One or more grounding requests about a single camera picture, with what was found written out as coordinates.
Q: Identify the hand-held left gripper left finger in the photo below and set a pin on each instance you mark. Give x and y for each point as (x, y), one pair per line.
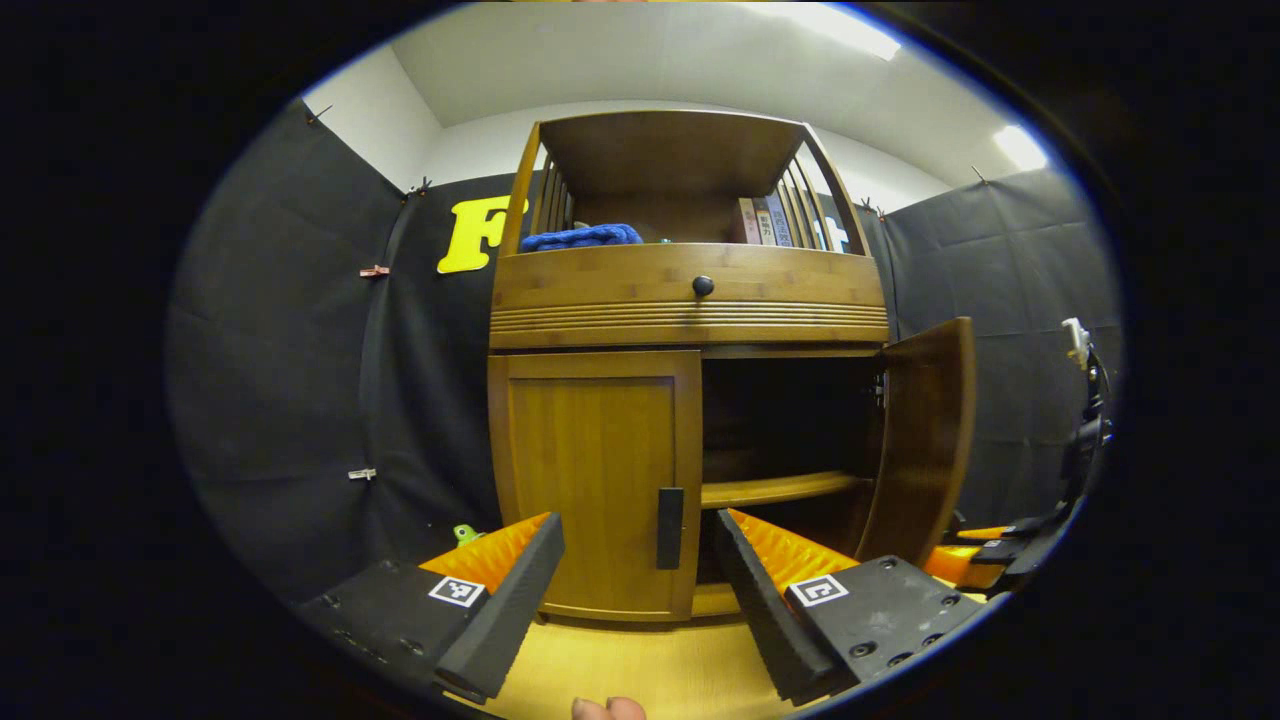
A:
(510, 610)

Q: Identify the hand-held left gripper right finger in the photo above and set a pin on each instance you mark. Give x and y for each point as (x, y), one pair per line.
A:
(755, 600)

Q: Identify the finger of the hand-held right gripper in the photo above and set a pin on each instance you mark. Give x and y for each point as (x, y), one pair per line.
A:
(960, 565)
(985, 533)

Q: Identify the wooden shoe cabinet door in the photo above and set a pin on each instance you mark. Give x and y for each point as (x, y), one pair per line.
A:
(925, 440)
(590, 470)

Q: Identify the wooden shoe cabinet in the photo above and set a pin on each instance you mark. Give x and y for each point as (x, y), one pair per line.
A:
(690, 320)

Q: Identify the wooden inner cabinet shelf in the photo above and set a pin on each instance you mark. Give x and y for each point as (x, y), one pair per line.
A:
(770, 490)

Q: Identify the metal door hinge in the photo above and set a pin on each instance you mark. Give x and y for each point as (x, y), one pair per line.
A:
(878, 385)

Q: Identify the wooden cabinet drawer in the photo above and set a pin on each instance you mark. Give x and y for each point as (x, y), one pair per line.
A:
(600, 290)

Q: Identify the green toy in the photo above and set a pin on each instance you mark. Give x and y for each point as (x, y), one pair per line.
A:
(465, 534)

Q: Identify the small ceiling light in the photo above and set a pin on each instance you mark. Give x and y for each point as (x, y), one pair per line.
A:
(1020, 148)

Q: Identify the black backdrop cloth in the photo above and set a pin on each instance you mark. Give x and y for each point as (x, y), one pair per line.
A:
(300, 380)

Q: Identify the black round drawer knob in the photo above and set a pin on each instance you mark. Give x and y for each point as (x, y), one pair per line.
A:
(703, 286)

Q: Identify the lilac standing book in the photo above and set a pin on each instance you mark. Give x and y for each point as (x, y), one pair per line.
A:
(780, 220)

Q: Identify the pink standing book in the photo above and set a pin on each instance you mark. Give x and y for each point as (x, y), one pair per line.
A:
(749, 222)

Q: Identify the grey standing book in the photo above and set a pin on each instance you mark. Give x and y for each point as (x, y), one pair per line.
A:
(765, 222)

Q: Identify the blue knitted cloth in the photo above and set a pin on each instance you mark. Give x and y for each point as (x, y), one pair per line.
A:
(580, 238)

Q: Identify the large ceiling light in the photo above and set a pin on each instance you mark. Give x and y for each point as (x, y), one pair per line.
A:
(850, 25)

